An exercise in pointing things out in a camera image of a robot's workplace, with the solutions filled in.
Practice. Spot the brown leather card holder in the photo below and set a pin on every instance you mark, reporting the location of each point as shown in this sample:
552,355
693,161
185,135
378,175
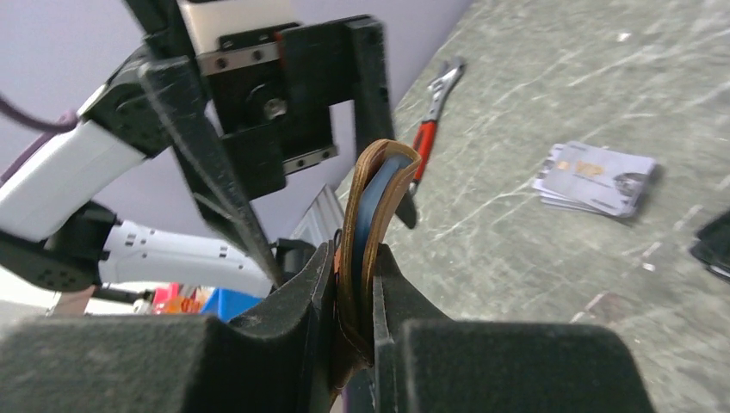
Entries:
381,177

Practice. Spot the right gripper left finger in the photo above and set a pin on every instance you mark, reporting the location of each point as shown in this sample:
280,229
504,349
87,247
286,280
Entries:
272,358

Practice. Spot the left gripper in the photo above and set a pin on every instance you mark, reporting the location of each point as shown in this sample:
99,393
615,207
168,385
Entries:
245,116

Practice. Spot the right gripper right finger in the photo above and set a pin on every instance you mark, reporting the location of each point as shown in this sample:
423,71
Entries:
428,362

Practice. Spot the red handled adjustable wrench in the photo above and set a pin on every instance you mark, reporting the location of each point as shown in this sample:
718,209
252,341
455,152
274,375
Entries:
439,89

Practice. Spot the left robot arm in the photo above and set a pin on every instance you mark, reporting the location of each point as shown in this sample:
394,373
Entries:
55,236

